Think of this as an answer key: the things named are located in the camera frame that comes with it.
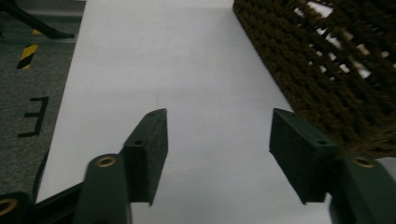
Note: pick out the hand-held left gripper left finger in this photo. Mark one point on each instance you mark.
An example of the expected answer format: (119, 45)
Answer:
(146, 155)

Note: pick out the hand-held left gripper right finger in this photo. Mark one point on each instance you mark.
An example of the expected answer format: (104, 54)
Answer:
(308, 155)

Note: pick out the brown woven basket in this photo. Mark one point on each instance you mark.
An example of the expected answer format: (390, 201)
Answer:
(336, 77)

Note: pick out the black tape floor marking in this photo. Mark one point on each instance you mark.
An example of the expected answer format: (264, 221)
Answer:
(36, 116)

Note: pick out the yellow black hazard tape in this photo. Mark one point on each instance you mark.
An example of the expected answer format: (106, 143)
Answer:
(27, 55)

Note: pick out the black metal stand leg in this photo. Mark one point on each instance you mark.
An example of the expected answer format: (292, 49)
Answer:
(28, 20)

